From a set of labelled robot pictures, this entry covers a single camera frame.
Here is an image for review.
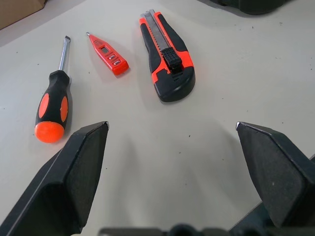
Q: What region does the orange black utility knife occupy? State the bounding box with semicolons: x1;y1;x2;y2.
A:
138;9;197;103

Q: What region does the black plastic tool case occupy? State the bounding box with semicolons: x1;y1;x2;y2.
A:
216;0;287;15

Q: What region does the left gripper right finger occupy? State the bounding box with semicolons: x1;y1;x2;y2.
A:
235;121;315;236

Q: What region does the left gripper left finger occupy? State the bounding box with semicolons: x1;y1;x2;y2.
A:
0;120;110;236

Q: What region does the screwdriver black orange handle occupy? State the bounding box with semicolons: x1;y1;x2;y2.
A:
33;35;72;144

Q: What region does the brown cardboard box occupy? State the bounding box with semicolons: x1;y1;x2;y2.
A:
0;0;47;30

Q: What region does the red voltage tester pen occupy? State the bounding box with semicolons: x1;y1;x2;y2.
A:
86;31;130;77

